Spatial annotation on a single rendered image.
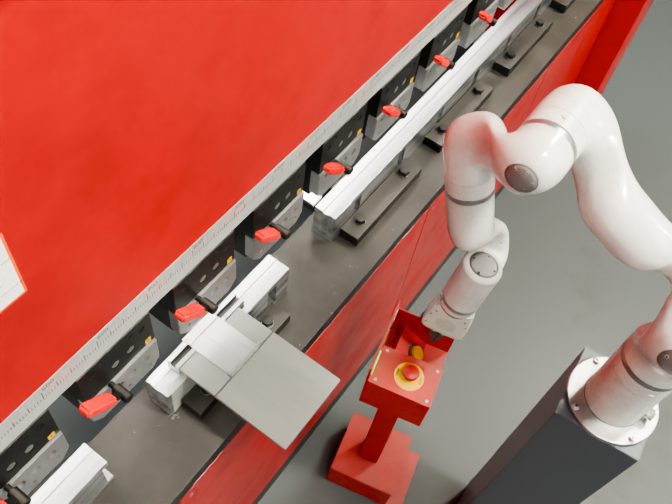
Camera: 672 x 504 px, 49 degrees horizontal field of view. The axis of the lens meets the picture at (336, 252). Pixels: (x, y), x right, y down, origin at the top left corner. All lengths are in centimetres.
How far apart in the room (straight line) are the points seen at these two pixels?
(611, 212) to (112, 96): 76
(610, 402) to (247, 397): 70
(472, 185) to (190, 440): 76
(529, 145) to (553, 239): 203
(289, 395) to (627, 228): 70
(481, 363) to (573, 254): 67
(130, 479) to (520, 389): 158
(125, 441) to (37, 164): 89
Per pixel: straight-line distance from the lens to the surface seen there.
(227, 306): 157
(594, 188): 123
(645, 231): 123
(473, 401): 267
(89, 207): 90
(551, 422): 162
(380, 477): 237
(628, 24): 318
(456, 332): 168
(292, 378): 149
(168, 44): 85
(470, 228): 139
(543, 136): 114
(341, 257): 179
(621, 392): 150
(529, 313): 290
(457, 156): 128
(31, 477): 123
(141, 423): 160
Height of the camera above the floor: 236
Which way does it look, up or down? 55 degrees down
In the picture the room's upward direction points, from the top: 11 degrees clockwise
